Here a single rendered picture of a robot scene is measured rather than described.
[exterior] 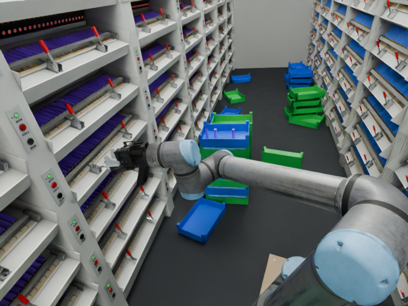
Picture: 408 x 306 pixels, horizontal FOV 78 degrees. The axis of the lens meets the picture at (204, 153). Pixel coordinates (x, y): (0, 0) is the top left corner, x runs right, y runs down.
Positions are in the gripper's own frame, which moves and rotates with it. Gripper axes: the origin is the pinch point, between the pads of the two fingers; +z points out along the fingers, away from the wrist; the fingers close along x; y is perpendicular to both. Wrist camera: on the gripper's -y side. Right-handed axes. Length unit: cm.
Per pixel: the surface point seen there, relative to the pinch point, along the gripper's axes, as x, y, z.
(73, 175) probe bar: 7.6, 1.6, 9.3
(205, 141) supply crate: -62, -29, -18
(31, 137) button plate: 19.6, 23.5, -0.1
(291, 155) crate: -99, -69, -67
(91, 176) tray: 3.4, -2.9, 6.4
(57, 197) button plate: 21.4, 3.5, 2.9
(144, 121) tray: -43.8, -3.2, 5.9
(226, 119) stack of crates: -112, -40, -21
